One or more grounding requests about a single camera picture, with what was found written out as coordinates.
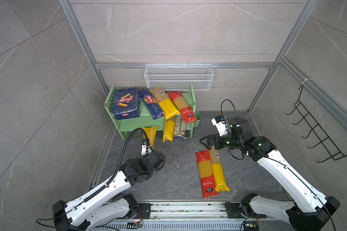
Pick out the white wire mesh basket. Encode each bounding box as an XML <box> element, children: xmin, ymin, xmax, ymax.
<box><xmin>144</xmin><ymin>64</ymin><xmax>214</xmax><ymax>91</ymax></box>

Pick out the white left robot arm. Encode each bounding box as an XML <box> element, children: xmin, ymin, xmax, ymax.
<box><xmin>53</xmin><ymin>150</ymin><xmax>165</xmax><ymax>231</ymax></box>

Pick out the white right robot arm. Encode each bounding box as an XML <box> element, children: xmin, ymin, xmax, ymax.
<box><xmin>200</xmin><ymin>115</ymin><xmax>340</xmax><ymax>231</ymax></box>

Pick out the red spaghetti package top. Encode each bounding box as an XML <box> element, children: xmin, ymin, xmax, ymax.
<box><xmin>169</xmin><ymin>91</ymin><xmax>197</xmax><ymax>124</ymax></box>

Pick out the green plastic cup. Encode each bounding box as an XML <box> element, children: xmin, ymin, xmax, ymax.
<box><xmin>193</xmin><ymin>111</ymin><xmax>201</xmax><ymax>128</ymax></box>

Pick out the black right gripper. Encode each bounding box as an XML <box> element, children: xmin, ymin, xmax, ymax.
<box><xmin>200</xmin><ymin>132</ymin><xmax>242</xmax><ymax>150</ymax></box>

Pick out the yellow Pastatime spaghetti package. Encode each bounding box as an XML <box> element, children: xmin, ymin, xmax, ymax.
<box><xmin>142</xmin><ymin>126</ymin><xmax>157</xmax><ymax>148</ymax></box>

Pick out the red spaghetti package floor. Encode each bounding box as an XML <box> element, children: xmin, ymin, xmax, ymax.
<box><xmin>196</xmin><ymin>150</ymin><xmax>218</xmax><ymax>199</ymax></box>

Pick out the blue Barilla pasta box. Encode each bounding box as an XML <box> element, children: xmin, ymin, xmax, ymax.
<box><xmin>111</xmin><ymin>87</ymin><xmax>140</xmax><ymax>120</ymax></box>

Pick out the clear grey spaghetti package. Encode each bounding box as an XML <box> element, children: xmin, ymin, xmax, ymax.
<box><xmin>173</xmin><ymin>115</ymin><xmax>187</xmax><ymax>139</ymax></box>

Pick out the yellow brown spaghetti package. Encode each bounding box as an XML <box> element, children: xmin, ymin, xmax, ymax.
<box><xmin>150</xmin><ymin>87</ymin><xmax>180</xmax><ymax>119</ymax></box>

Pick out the blue Barilla spaghetti package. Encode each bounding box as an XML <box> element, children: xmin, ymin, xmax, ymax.
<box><xmin>138</xmin><ymin>88</ymin><xmax>164</xmax><ymax>120</ymax></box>

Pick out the green metal shelf rack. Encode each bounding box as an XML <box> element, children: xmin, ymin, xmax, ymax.
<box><xmin>104</xmin><ymin>84</ymin><xmax>200</xmax><ymax>140</ymax></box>

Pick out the black wire hook rack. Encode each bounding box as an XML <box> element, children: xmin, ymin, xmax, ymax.
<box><xmin>286</xmin><ymin>85</ymin><xmax>347</xmax><ymax>163</ymax></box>

